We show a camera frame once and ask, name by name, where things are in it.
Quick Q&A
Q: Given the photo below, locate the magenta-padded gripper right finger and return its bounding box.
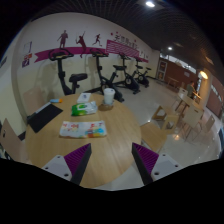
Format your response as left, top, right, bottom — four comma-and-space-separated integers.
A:
131, 142, 184, 186

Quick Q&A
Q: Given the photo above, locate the green wet wipes pack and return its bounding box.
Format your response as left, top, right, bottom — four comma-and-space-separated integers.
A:
70, 101, 99, 117

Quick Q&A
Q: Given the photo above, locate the wooden chair with handle hole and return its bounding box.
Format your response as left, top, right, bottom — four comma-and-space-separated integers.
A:
22, 89, 46, 116
0, 118, 28, 163

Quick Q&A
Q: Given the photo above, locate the white paper cup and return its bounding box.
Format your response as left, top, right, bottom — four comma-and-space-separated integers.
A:
103, 87, 116, 106

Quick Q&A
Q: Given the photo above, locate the brown tape roll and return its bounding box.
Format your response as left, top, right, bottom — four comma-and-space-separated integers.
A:
98, 102, 115, 112

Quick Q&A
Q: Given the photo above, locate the black tablet folio case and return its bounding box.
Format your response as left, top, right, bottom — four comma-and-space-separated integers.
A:
27, 102, 64, 134

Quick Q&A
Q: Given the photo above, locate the white towel with colourful print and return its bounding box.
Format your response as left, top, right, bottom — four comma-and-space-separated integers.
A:
59, 120, 108, 139

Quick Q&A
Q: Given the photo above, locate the wall poster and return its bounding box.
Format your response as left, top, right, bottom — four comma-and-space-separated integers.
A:
21, 41, 34, 69

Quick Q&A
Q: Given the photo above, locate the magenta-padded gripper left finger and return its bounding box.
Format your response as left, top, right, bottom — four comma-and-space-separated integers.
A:
41, 143, 92, 186

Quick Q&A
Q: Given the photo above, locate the person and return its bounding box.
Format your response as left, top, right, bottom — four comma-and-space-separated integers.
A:
186, 80, 197, 99

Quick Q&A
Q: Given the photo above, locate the white tissue packet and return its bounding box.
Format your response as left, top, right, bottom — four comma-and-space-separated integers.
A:
76, 92, 92, 104

